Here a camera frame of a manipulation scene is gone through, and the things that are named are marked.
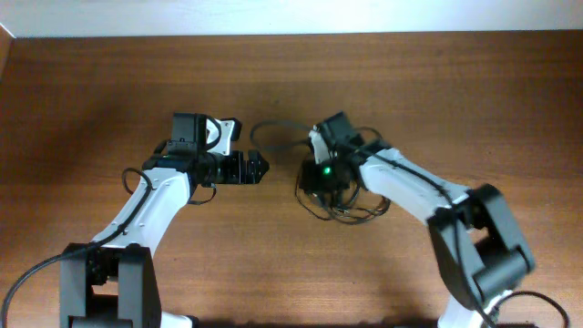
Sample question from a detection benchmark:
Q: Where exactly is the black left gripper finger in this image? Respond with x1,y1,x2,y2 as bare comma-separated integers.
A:
248,149,269,168
248,166,270,184

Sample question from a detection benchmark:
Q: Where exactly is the black cable bundle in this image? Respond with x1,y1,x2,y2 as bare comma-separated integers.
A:
294,157,393,226

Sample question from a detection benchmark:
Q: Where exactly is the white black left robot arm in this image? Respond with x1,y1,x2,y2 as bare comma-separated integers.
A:
59,113,269,328

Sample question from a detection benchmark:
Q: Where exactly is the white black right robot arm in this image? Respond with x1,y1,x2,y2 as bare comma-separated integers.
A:
297,112,536,327

